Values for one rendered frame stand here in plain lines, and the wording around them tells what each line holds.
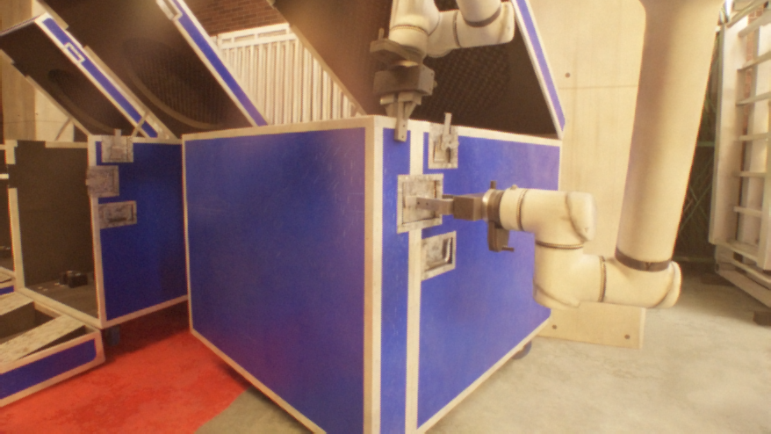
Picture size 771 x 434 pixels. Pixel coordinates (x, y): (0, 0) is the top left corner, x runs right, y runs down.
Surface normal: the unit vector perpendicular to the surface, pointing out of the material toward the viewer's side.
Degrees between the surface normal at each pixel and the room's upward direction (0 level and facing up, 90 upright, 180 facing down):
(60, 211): 90
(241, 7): 90
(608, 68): 90
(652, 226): 108
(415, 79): 80
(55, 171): 90
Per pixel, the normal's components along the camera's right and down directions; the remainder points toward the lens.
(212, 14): -0.36, 0.07
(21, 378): 0.90, 0.05
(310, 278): -0.67, 0.06
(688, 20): -0.44, 0.37
